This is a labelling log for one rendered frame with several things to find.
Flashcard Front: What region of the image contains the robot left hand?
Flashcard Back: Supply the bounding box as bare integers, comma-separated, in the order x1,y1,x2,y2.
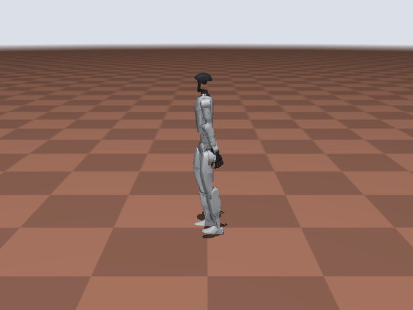
211,148,223,169

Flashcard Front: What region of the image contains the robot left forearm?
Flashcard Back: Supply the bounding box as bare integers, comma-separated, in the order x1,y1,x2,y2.
205,124,219,153

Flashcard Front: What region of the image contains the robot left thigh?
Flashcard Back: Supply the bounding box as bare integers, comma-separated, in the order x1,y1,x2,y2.
200,148,218,198

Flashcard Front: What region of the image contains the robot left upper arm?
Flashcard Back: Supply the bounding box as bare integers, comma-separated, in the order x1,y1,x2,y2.
200,98,212,132

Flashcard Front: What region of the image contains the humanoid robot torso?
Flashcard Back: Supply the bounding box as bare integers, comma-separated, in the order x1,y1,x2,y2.
194,94,213,154

